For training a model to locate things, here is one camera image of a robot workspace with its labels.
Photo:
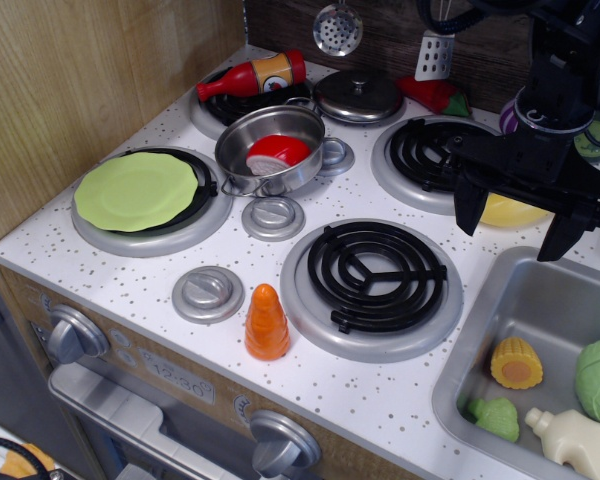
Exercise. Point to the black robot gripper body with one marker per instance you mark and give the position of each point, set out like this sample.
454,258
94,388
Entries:
534,169

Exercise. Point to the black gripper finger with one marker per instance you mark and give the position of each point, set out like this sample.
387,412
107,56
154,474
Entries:
563,233
470,199

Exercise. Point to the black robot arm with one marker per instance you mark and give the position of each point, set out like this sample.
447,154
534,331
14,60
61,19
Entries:
562,92

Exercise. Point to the small steel pan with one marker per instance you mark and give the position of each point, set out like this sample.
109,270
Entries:
234,143

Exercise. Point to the back right black burner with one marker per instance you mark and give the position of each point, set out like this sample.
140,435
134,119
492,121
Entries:
408,160

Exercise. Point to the black burner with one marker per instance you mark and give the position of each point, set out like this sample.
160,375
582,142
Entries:
215,115
408,160
206,214
371,291

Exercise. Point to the red toy chili pepper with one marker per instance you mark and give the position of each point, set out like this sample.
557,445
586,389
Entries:
439,96

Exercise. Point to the front right black burner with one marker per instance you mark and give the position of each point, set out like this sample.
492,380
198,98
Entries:
371,291

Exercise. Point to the silver sink basin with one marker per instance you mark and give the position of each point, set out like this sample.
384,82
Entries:
555,307

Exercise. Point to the silver stovetop knob back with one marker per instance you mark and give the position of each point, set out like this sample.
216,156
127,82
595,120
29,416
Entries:
338,157

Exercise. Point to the silver stovetop knob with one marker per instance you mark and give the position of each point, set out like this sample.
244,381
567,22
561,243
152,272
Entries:
338,157
273,219
208,295

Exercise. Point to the yellow toy corn piece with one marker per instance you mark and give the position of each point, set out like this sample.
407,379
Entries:
515,364

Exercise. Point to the steel pot lid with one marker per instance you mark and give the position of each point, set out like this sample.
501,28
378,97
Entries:
357,96

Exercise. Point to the green toy broccoli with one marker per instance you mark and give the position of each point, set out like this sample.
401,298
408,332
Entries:
498,416

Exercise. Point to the silver stovetop knob middle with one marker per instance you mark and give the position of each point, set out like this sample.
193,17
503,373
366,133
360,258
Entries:
273,219

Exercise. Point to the cream toy bottle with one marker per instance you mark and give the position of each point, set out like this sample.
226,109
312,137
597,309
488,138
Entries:
568,438

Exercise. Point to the hanging steel skimmer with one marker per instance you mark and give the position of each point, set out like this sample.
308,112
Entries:
337,29

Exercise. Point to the red toy ketchup bottle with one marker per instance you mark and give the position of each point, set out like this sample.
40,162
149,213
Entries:
257,77

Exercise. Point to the orange toy carrot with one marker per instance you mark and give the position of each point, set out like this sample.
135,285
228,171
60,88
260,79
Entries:
266,329

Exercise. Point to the front left black burner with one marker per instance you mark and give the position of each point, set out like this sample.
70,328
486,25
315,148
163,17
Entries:
206,214

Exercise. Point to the back left black burner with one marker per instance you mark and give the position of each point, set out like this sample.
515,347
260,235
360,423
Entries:
215,115

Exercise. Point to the silver stovetop knob front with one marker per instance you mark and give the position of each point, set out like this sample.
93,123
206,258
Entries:
208,295

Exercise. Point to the right silver oven knob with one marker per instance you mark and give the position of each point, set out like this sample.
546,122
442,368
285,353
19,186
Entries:
284,449

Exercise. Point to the silver oven knob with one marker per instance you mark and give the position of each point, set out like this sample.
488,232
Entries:
284,449
75,336

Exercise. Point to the green plastic plate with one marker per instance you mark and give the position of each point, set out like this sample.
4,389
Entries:
134,192

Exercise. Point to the left silver oven knob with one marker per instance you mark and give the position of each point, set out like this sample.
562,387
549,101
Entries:
75,336

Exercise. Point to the orange toy bottom left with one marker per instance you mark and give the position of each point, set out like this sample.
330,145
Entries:
17,466

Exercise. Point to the silver oven door handle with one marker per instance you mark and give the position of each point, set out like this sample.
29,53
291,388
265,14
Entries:
179,429

